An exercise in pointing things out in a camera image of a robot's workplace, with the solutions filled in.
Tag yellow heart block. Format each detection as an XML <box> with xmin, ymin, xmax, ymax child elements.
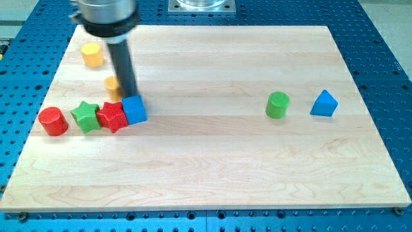
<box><xmin>104</xmin><ymin>76</ymin><xmax>122</xmax><ymax>102</ymax></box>

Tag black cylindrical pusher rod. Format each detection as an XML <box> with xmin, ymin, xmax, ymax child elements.
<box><xmin>107</xmin><ymin>40</ymin><xmax>139</xmax><ymax>97</ymax></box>

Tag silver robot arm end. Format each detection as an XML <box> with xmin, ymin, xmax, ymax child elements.
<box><xmin>70</xmin><ymin>0</ymin><xmax>139</xmax><ymax>44</ymax></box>

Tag yellow hexagon block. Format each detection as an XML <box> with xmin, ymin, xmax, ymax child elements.
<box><xmin>81</xmin><ymin>43</ymin><xmax>104</xmax><ymax>68</ymax></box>

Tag light wooden board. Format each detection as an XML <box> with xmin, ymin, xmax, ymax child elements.
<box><xmin>1</xmin><ymin>25</ymin><xmax>411</xmax><ymax>212</ymax></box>

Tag blue cube block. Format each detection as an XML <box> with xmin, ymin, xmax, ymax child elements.
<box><xmin>122</xmin><ymin>95</ymin><xmax>147</xmax><ymax>124</ymax></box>

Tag green cylinder block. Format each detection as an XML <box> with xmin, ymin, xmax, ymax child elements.
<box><xmin>265</xmin><ymin>92</ymin><xmax>290</xmax><ymax>119</ymax></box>

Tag red star block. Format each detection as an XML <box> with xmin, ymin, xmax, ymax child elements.
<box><xmin>96</xmin><ymin>102</ymin><xmax>129</xmax><ymax>133</ymax></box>

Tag green star block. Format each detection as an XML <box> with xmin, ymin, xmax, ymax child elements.
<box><xmin>70</xmin><ymin>101</ymin><xmax>101</xmax><ymax>133</ymax></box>

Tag blue triangle block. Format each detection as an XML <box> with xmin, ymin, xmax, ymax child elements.
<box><xmin>310</xmin><ymin>90</ymin><xmax>338</xmax><ymax>117</ymax></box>

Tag red cylinder block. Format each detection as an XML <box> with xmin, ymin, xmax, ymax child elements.
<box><xmin>38</xmin><ymin>107</ymin><xmax>69</xmax><ymax>136</ymax></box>

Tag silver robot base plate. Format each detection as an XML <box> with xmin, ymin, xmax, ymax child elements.
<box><xmin>167</xmin><ymin>0</ymin><xmax>236</xmax><ymax>15</ymax></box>

